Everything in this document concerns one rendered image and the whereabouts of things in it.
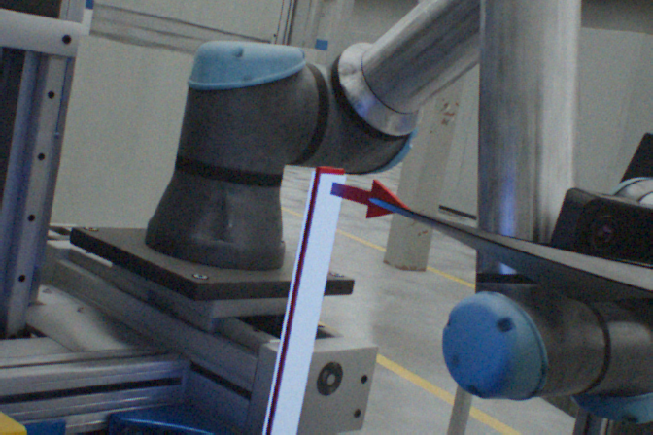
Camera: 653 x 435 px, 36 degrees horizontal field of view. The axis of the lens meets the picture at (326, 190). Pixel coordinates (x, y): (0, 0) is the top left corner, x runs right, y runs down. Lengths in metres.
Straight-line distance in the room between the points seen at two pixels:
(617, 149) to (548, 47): 9.40
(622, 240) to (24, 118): 0.58
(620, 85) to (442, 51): 9.25
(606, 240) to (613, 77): 9.66
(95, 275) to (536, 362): 0.60
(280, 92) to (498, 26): 0.34
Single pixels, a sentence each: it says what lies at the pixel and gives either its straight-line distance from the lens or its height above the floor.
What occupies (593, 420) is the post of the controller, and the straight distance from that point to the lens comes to 1.11.
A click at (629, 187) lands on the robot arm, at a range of 0.85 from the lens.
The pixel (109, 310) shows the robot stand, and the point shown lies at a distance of 1.13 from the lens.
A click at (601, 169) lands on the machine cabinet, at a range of 10.23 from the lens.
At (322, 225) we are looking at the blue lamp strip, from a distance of 0.61.
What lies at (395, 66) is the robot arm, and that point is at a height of 1.27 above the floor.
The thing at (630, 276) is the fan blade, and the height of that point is 1.19.
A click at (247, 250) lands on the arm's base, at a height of 1.06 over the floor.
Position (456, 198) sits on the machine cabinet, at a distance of 11.66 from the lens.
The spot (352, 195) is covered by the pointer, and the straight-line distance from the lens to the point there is 0.60.
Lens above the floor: 1.24
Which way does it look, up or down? 6 degrees down
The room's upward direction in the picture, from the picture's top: 11 degrees clockwise
